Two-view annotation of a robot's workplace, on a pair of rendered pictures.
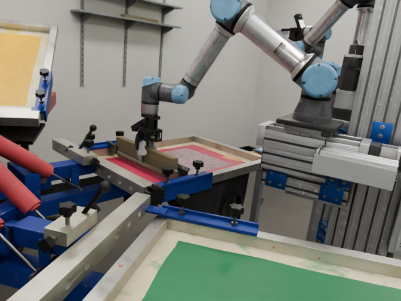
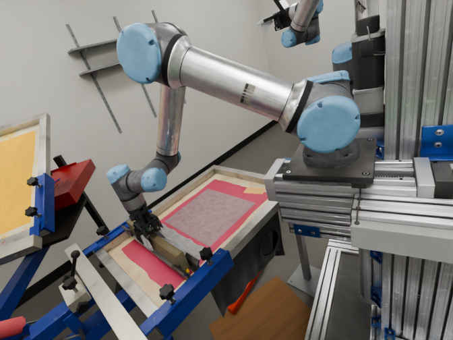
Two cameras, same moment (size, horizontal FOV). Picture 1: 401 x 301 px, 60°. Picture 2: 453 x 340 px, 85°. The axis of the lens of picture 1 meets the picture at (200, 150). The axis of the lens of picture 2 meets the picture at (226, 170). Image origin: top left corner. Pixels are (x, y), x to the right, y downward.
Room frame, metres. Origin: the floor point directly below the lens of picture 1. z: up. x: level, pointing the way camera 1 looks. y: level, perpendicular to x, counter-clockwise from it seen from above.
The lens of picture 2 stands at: (0.73, -0.23, 1.62)
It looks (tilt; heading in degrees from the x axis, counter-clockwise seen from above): 26 degrees down; 9
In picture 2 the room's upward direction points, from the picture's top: 17 degrees counter-clockwise
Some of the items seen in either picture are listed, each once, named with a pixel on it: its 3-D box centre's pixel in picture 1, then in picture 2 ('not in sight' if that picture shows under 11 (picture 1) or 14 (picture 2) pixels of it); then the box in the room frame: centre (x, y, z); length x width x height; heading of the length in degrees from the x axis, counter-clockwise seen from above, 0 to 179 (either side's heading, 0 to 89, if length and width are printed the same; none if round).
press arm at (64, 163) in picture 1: (68, 168); (64, 314); (1.20, 0.48, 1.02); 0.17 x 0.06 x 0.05; 137
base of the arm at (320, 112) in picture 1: (313, 107); (328, 139); (1.38, -0.43, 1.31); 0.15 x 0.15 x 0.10
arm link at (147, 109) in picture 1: (150, 108); (134, 200); (1.45, 0.23, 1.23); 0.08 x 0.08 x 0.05
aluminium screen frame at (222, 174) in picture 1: (179, 158); (197, 218); (1.62, 0.10, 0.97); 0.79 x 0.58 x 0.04; 137
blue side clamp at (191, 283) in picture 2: (181, 185); (195, 287); (1.25, 0.06, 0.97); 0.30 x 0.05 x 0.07; 137
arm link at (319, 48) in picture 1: (315, 50); (309, 32); (2.10, -0.61, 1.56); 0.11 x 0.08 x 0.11; 126
